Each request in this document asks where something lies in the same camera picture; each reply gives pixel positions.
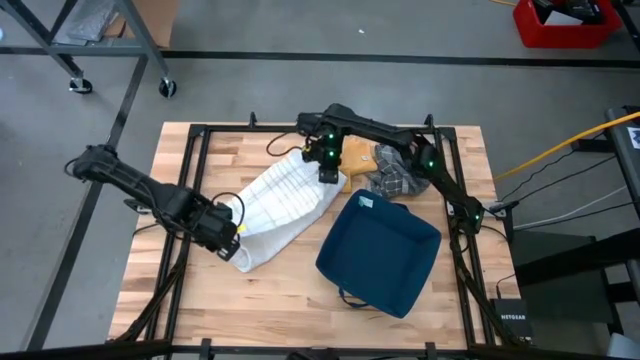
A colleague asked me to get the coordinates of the black metal table frame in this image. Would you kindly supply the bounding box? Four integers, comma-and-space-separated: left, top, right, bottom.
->
107, 112, 526, 360

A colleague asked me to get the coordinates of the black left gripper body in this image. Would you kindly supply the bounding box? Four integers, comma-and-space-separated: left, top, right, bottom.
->
192, 202, 241, 254

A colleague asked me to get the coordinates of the black Netgear router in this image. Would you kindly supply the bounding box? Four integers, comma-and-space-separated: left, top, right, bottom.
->
489, 298, 534, 344

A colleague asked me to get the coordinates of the black equipment stand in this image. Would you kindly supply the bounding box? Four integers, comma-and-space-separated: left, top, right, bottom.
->
510, 227, 640, 327

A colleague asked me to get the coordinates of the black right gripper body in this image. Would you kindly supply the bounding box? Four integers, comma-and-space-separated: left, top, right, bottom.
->
301, 133, 347, 174

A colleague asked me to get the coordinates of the grey metal cart frame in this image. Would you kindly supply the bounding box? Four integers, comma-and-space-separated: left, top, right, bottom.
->
0, 0, 179, 99

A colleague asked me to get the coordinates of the thick yellow cable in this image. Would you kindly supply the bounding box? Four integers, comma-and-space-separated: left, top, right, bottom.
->
493, 110, 640, 182

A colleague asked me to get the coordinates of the black cable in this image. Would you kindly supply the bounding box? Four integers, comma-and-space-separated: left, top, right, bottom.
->
499, 154, 619, 203

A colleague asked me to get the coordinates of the red plastic bin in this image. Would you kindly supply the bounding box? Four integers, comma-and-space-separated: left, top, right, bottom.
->
512, 0, 624, 50

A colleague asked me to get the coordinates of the blue white striped fabric basket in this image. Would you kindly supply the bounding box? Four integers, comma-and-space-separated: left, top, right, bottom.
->
314, 188, 443, 320

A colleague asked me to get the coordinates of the brown cardboard box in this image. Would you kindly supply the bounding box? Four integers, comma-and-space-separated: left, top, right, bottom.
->
104, 0, 181, 49

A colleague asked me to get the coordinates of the grey checked towel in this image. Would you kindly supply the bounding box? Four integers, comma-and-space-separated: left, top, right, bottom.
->
367, 143, 431, 199

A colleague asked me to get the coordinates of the white waffle towel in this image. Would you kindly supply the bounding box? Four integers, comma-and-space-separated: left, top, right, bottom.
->
222, 149, 349, 274

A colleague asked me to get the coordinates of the silver foil bag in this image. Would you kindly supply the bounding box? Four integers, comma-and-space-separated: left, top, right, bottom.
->
52, 0, 119, 45

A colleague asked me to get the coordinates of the grey cable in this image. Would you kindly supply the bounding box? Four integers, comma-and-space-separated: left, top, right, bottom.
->
513, 185, 629, 231

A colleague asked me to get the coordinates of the yellow towel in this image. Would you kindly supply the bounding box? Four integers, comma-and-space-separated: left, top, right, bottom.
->
337, 135, 380, 194

